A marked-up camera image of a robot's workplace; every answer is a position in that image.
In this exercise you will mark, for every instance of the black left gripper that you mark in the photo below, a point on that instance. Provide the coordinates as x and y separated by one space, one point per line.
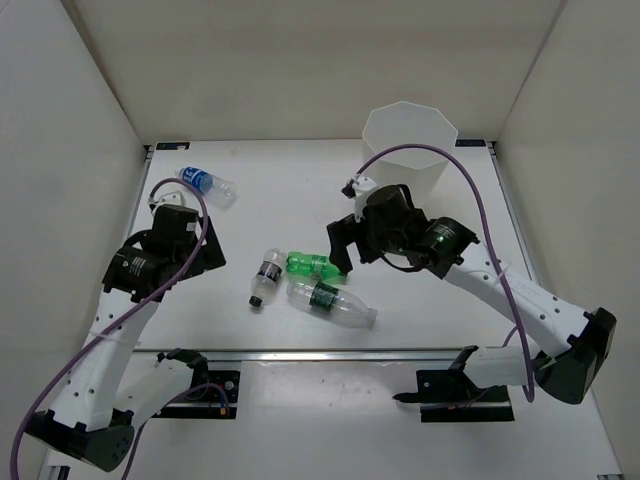
210 255

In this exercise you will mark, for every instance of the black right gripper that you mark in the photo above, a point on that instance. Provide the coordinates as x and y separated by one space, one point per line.
343 234

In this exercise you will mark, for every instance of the blue label plastic bottle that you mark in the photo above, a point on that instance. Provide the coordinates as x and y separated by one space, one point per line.
218 191

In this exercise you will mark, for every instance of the clear green label bottle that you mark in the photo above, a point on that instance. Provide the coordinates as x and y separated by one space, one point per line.
330 303

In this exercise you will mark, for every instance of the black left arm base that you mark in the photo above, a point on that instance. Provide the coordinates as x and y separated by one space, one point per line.
215 397

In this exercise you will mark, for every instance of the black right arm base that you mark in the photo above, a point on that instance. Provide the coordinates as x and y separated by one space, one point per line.
448 396

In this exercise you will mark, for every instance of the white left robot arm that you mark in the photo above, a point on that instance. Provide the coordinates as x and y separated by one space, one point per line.
93 419

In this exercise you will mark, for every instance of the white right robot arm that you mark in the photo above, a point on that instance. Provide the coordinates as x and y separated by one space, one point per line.
564 346

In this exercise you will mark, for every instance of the white octagonal plastic bin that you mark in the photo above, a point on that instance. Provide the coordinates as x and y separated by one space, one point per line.
404 123

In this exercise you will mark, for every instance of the green plastic bottle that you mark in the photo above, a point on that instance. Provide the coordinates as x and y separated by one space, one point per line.
313 266

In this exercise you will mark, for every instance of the small black label bottle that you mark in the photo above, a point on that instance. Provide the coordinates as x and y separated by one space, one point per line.
264 285

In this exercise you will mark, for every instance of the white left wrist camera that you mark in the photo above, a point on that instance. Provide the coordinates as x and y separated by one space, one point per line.
175 198

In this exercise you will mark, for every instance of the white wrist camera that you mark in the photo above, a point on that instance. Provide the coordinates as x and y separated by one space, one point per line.
359 188
175 198

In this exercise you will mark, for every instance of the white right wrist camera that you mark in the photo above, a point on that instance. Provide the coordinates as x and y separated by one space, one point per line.
359 188

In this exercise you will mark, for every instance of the aluminium table front rail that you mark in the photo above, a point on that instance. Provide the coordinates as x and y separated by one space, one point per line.
333 355

